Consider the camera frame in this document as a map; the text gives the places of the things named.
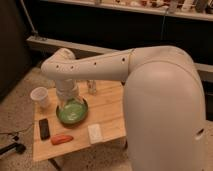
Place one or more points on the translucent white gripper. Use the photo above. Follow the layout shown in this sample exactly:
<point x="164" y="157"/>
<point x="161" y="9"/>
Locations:
<point x="66" y="89"/>

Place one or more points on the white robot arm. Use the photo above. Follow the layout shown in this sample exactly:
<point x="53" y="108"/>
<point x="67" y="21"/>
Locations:
<point x="163" y="102"/>

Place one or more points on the green bowl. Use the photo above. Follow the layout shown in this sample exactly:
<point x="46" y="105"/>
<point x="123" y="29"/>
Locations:
<point x="72" y="111"/>

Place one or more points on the clear glass jar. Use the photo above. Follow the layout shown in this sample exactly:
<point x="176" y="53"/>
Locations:
<point x="91" y="84"/>

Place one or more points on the white rectangular block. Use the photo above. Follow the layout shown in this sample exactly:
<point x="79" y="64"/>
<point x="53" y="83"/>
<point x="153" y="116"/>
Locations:
<point x="95" y="134"/>

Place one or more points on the wooden table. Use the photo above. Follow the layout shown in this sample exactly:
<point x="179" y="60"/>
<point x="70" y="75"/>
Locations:
<point x="105" y="109"/>

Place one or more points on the black tripod leg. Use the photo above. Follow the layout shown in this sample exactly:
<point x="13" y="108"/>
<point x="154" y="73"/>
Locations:
<point x="18" y="147"/>

